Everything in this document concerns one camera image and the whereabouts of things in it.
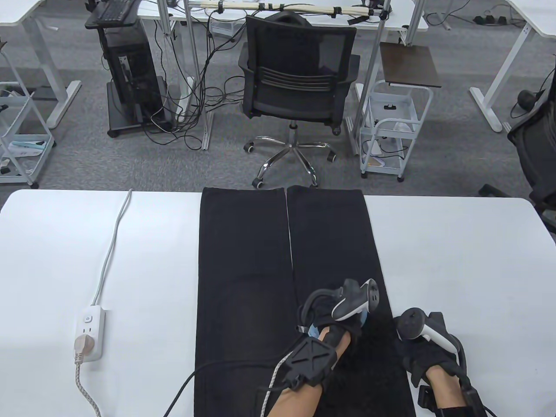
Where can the person's right hand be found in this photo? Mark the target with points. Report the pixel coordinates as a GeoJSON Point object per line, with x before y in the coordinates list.
{"type": "Point", "coordinates": [425, 360]}

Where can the black floor power strip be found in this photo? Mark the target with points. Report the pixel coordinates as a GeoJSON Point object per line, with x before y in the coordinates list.
{"type": "Point", "coordinates": [488, 19]}

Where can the person's left hand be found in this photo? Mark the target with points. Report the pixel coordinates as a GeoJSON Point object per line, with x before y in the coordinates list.
{"type": "Point", "coordinates": [325, 315]}

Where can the white desk with foot bar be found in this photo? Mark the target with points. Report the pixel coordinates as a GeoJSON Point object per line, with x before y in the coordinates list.
{"type": "Point", "coordinates": [534, 17]}

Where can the light blue electric iron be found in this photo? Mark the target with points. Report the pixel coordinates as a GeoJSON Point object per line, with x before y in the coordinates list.
{"type": "Point", "coordinates": [362, 318]}

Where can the black trousers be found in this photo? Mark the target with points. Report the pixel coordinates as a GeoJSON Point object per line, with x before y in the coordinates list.
{"type": "Point", "coordinates": [243, 260]}

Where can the grey white handheld controller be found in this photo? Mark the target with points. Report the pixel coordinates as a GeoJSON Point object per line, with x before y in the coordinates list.
{"type": "Point", "coordinates": [354, 299]}
{"type": "Point", "coordinates": [410, 323]}

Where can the black wrist box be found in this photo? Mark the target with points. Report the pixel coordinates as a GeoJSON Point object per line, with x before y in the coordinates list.
{"type": "Point", "coordinates": [471, 399]}

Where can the person's right forearm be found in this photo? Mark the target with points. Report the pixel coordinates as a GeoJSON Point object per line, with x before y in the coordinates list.
{"type": "Point", "coordinates": [445, 388]}

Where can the black keyboard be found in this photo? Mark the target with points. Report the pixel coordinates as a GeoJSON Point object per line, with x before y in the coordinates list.
{"type": "Point", "coordinates": [115, 9]}

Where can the dark brown side table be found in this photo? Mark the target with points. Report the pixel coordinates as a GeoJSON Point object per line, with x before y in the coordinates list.
{"type": "Point", "coordinates": [408, 65]}

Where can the white desk with angled leg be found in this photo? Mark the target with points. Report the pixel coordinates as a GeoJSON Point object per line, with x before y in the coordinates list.
{"type": "Point", "coordinates": [17, 11]}

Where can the white rolling cart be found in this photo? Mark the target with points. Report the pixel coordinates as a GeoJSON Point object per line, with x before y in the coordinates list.
{"type": "Point", "coordinates": [393, 108]}

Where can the white table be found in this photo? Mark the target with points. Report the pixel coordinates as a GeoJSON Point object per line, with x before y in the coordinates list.
{"type": "Point", "coordinates": [456, 260]}

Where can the black rolling computer stand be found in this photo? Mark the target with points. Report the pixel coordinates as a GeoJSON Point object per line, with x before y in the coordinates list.
{"type": "Point", "coordinates": [134, 124]}

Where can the person's left forearm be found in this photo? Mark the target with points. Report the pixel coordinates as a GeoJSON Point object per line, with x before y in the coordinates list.
{"type": "Point", "coordinates": [304, 386]}

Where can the black lattice wrist module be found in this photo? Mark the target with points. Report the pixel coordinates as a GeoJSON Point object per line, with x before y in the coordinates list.
{"type": "Point", "coordinates": [310, 360]}

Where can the long white desk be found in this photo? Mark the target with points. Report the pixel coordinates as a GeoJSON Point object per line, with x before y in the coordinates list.
{"type": "Point", "coordinates": [399, 17]}

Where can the black computer tower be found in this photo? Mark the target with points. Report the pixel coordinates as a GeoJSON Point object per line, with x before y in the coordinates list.
{"type": "Point", "coordinates": [130, 69]}

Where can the aluminium frame post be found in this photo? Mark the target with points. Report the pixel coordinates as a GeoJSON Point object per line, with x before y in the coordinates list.
{"type": "Point", "coordinates": [197, 74]}
{"type": "Point", "coordinates": [369, 78]}

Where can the black mesh office chair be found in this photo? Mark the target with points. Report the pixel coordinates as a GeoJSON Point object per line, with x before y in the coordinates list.
{"type": "Point", "coordinates": [295, 100]}

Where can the white power strip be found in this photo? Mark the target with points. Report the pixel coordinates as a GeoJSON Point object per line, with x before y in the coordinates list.
{"type": "Point", "coordinates": [93, 321]}

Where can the black high-back mesh chair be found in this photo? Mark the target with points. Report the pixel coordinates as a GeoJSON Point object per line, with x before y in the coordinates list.
{"type": "Point", "coordinates": [534, 147]}

